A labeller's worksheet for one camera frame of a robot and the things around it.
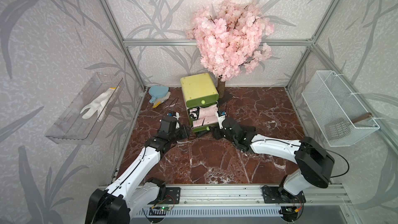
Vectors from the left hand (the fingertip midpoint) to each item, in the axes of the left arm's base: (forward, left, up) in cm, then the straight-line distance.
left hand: (189, 128), depth 82 cm
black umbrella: (+2, -5, -10) cm, 12 cm away
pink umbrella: (+12, -7, -2) cm, 14 cm away
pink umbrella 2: (+6, -5, -4) cm, 9 cm away
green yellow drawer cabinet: (+22, -5, +7) cm, 23 cm away
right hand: (+3, -12, -1) cm, 13 cm away
